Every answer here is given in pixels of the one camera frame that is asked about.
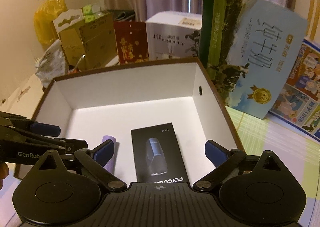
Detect purple cosmetic tube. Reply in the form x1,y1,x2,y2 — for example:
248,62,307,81
102,135,119,173

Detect black shaver box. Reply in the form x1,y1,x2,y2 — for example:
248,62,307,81
131,123,189,183

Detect person's left hand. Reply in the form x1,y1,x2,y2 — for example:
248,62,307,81
0,162,9,190

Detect brown open storage box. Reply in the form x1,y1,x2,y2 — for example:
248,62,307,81
13,57,246,184

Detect crumpled white plastic bag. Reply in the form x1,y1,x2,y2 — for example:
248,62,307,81
35,39,69,89

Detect plaid tablecloth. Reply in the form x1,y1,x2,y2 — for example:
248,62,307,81
0,109,320,227

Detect blue cartoon milk box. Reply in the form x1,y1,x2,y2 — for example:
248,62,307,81
270,39,319,141

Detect brown cardboard box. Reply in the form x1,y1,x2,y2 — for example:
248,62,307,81
53,9,117,71

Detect yellow plastic bag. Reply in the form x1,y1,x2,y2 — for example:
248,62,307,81
33,0,68,46

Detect green blue milk carton box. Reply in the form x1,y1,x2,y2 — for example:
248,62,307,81
199,0,308,119

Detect dark red gift box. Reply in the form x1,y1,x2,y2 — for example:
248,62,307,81
114,22,149,64

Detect green tissue packs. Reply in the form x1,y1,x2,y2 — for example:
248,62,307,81
81,4,105,23

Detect white humidifier box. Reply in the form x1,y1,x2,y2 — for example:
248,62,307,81
145,11,202,60

